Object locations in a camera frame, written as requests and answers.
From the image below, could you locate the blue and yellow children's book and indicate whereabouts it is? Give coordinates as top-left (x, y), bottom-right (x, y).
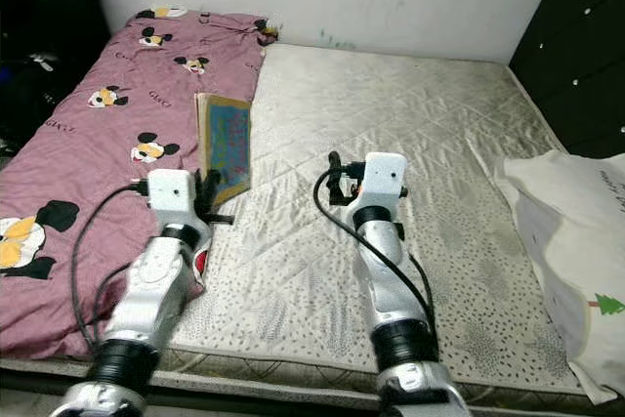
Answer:
top-left (193, 92), bottom-right (253, 208)

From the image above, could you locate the white pillow with green tree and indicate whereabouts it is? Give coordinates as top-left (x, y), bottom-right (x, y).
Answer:
top-left (493, 150), bottom-right (625, 406)

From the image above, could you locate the white quilted mattress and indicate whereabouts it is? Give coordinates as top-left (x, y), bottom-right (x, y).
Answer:
top-left (0, 43), bottom-right (606, 403)

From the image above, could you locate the pink Mickey Mouse bedsheet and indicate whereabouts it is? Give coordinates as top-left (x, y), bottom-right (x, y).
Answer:
top-left (0, 9), bottom-right (274, 359)

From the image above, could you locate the black luggage pile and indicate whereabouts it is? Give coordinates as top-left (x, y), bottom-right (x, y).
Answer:
top-left (0, 0), bottom-right (113, 159)

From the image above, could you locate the dark tufted headboard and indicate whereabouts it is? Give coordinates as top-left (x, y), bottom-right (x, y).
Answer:
top-left (508, 0), bottom-right (625, 159)

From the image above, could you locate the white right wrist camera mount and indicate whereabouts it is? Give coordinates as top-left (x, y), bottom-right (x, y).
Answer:
top-left (364, 151), bottom-right (409, 213)

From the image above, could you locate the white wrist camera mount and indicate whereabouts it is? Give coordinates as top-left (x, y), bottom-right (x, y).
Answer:
top-left (364, 151), bottom-right (409, 213)
top-left (146, 169), bottom-right (198, 232)

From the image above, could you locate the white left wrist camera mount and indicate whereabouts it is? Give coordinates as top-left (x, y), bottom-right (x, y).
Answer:
top-left (146, 169), bottom-right (198, 232)

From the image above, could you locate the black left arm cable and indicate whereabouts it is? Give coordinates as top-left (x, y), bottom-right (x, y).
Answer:
top-left (70, 181), bottom-right (150, 354)

